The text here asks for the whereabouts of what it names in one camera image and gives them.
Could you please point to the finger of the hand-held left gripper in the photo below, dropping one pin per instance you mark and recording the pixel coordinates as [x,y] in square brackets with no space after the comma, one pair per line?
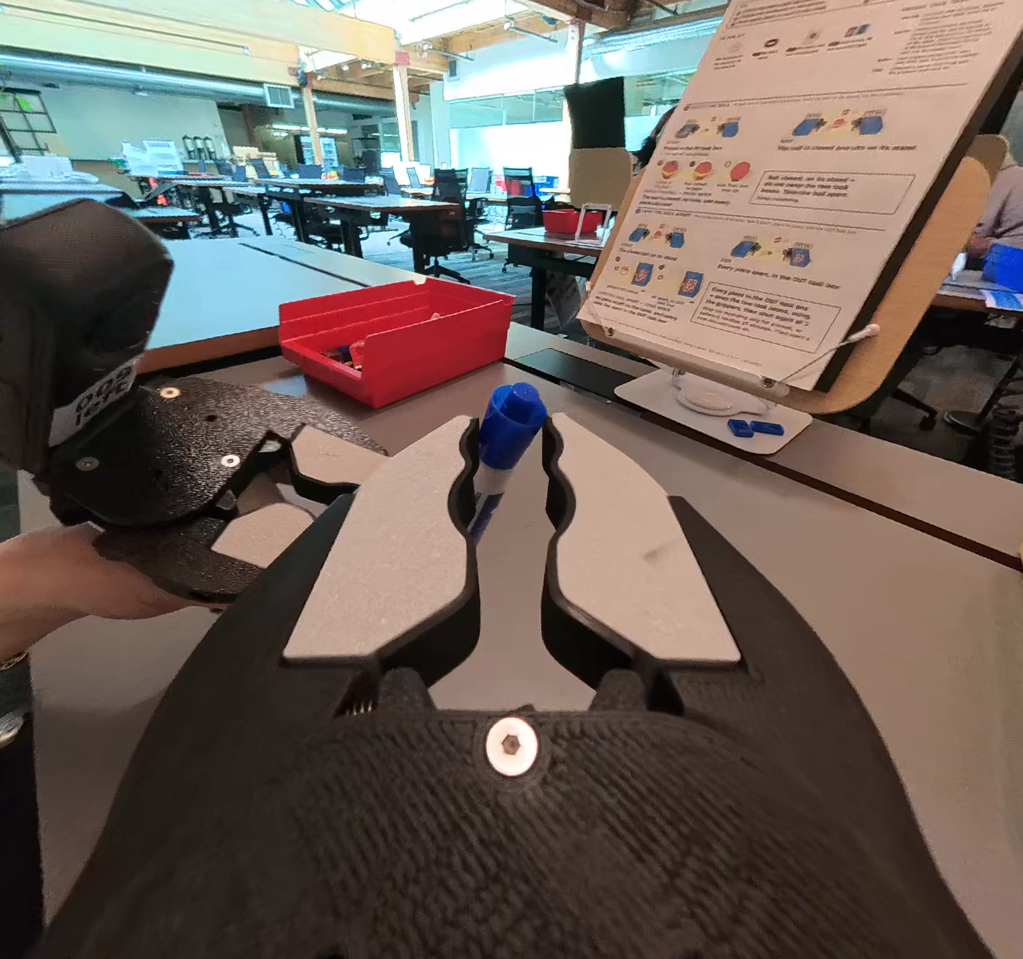
[344,461]
[264,536]

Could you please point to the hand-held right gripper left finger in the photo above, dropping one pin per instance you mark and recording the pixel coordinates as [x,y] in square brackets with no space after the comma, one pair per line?
[384,576]

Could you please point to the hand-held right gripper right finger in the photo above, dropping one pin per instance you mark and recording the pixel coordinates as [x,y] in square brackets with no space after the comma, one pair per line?
[648,576]

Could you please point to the red plastic bin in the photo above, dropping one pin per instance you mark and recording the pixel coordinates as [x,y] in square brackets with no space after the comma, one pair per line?
[573,224]
[416,352]

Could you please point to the blue and white marker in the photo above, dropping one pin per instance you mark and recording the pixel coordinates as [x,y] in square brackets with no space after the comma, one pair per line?
[512,424]

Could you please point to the person's left hand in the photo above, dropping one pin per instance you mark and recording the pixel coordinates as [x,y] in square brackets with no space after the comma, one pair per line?
[72,576]

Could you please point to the grey desk with wooden edge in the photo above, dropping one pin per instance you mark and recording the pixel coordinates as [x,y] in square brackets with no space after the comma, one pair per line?
[240,296]

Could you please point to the white stand base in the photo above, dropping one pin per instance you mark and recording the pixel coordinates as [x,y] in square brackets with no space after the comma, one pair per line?
[672,400]

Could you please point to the blue clip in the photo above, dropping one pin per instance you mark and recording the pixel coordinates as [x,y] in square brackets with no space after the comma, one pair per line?
[755,429]

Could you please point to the black office chair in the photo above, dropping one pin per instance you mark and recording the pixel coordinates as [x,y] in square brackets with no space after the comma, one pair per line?
[440,224]

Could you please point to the instruction sheet board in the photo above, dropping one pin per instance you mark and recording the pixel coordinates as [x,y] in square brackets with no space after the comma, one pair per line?
[784,144]

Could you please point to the blue plastic bin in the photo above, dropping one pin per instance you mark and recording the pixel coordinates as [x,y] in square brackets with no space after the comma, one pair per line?
[1004,269]

